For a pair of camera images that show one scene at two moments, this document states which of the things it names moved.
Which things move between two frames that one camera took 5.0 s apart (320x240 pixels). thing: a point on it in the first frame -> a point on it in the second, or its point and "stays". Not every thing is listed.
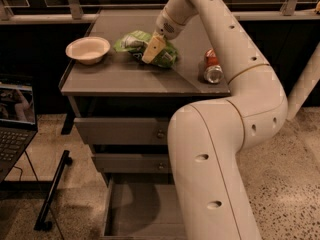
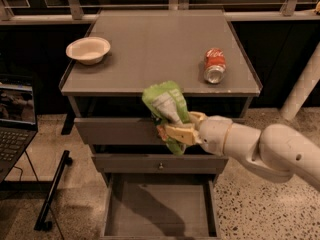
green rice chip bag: [137, 42] -> [166, 103]
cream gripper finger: [156, 43] -> [182, 132]
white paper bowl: [88, 50] stays
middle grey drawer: [133, 163] stays
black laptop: [17, 123] stays
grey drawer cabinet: [122, 111] stays
